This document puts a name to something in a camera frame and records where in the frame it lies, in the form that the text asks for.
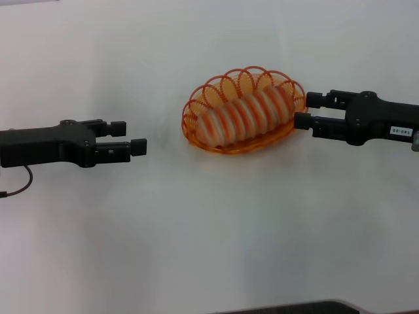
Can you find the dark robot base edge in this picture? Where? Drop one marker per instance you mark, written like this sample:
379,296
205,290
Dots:
327,307

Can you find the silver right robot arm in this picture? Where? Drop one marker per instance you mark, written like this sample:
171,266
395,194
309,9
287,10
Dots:
415,140

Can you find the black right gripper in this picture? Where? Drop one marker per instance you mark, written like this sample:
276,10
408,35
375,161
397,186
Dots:
383,117

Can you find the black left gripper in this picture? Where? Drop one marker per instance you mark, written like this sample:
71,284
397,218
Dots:
42,147

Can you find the orange striped bread loaf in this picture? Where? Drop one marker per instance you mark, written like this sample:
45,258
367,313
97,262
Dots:
248,114

